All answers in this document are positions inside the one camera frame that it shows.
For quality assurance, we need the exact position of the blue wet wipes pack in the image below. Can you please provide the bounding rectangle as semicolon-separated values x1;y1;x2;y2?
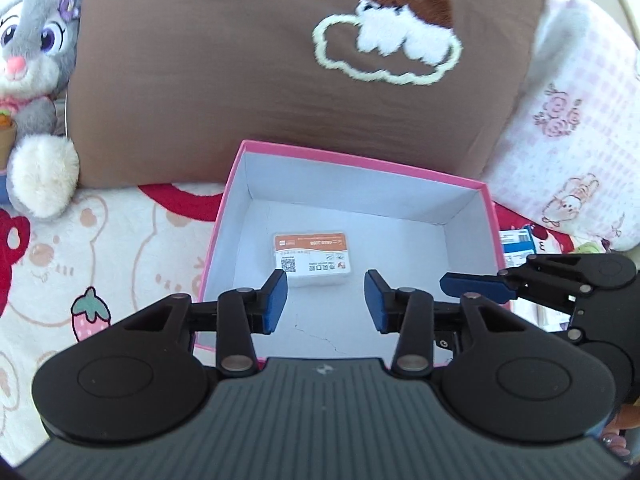
499;226;536;268

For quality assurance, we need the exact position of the grey bunny plush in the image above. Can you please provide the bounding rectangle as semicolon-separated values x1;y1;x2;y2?
1;0;82;220

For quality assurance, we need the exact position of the cartoon bear blanket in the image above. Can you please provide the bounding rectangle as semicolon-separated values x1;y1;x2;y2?
0;181;582;466

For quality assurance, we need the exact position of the brown pillow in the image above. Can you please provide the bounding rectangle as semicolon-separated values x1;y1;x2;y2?
67;0;544;188

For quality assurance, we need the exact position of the pink cardboard box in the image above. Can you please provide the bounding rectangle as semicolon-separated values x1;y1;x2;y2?
200;141;504;360

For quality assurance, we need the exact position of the clear floss pick box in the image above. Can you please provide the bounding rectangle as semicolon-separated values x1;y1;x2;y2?
273;232;352;288

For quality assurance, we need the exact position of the person's right hand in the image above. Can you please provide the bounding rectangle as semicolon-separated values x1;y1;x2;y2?
601;404;640;458

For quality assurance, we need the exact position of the pink checkered pillow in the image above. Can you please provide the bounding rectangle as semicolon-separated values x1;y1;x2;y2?
482;0;639;252

